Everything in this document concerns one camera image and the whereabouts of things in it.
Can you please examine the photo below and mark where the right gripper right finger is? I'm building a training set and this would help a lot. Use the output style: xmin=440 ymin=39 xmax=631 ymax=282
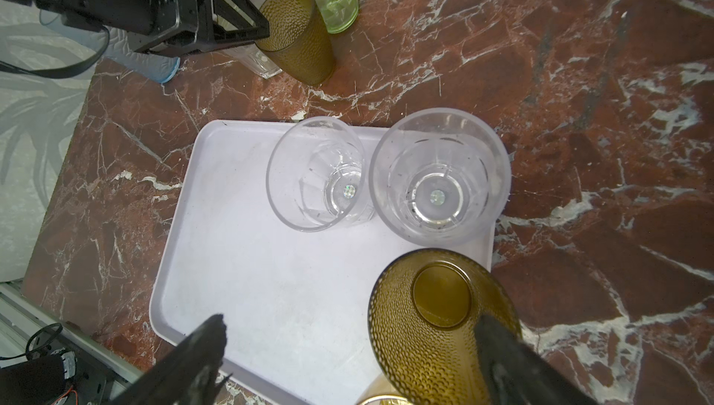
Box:
xmin=475 ymin=315 xmax=595 ymax=404

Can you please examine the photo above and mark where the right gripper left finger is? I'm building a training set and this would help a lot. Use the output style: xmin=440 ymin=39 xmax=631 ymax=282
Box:
xmin=111 ymin=314 xmax=227 ymax=404

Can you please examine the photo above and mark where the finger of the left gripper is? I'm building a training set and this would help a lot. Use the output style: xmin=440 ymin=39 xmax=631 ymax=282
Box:
xmin=194 ymin=0 xmax=270 ymax=52

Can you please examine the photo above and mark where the olive green textured cup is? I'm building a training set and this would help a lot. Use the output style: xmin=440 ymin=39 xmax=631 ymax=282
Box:
xmin=256 ymin=0 xmax=336 ymax=86

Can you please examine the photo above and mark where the brown olive textured cup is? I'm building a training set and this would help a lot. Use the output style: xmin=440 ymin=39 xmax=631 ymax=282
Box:
xmin=367 ymin=248 xmax=522 ymax=404

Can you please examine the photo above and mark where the lilac plastic tray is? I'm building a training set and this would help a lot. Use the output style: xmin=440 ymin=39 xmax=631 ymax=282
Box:
xmin=149 ymin=119 xmax=496 ymax=405

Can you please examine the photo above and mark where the clear faceted cup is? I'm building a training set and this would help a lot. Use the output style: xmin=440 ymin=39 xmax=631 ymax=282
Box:
xmin=368 ymin=107 xmax=511 ymax=247

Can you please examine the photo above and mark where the amber faceted cup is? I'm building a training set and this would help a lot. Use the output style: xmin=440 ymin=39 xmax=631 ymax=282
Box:
xmin=356 ymin=375 xmax=412 ymax=405

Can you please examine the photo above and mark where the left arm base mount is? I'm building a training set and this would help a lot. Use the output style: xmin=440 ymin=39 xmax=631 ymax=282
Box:
xmin=1 ymin=323 xmax=115 ymax=405

